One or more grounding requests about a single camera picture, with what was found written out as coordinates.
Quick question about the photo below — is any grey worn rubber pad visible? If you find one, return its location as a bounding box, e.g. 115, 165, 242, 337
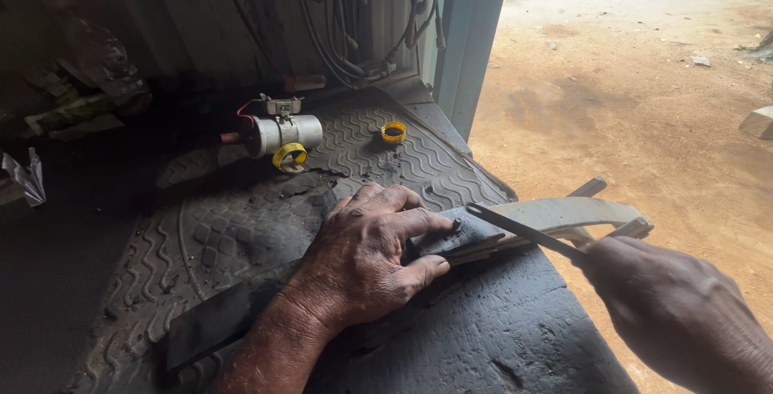
305, 246, 641, 394

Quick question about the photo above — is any heap of dusty clutter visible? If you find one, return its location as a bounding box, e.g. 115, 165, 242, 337
0, 14, 153, 142

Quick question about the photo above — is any blue metal door frame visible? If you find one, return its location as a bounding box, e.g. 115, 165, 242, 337
432, 0, 514, 141

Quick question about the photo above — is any black patterned rubber mat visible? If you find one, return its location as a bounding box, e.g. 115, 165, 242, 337
66, 87, 519, 394

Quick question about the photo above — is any white crumpled paper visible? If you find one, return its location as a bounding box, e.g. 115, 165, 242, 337
0, 148, 48, 208

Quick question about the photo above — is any bundle of hanging cables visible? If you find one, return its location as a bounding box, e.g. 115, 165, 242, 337
289, 0, 448, 90

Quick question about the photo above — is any person's right hand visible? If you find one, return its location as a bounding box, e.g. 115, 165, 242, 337
573, 236, 773, 390

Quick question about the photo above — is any black flat strip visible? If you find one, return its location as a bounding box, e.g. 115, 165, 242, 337
164, 258, 306, 372

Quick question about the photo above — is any silver ignition coil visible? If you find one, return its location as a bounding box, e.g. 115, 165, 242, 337
220, 93, 324, 159

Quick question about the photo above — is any dark metal file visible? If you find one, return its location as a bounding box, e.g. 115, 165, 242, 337
465, 202, 588, 265

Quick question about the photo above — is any yellow round cap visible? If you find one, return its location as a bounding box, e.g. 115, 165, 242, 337
380, 121, 407, 144

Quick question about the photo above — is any red wire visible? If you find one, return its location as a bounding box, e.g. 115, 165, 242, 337
236, 99, 262, 127

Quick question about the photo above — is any yellow tape ring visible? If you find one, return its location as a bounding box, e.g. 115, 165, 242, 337
272, 142, 309, 174

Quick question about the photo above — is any small reddish box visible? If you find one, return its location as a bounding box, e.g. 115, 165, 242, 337
284, 73, 329, 93

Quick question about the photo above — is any person's left hand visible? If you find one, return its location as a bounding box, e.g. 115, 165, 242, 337
283, 182, 455, 336

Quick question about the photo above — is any grey stone block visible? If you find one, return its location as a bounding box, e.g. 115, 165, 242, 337
738, 106, 773, 140

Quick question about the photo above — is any curved metal brake shoe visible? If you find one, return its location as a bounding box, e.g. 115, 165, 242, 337
401, 177, 655, 267

